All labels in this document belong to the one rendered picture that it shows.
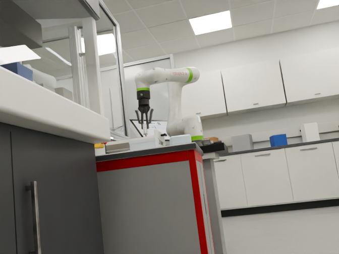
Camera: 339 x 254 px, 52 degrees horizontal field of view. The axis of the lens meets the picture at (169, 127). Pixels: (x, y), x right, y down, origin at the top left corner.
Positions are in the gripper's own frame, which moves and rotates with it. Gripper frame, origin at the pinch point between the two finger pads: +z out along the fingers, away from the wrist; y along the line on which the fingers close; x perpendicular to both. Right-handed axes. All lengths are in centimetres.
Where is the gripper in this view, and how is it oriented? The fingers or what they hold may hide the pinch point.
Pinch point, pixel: (145, 129)
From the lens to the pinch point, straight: 235.9
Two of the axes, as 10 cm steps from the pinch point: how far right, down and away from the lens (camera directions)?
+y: 9.8, -0.8, -1.7
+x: 1.8, 1.3, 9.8
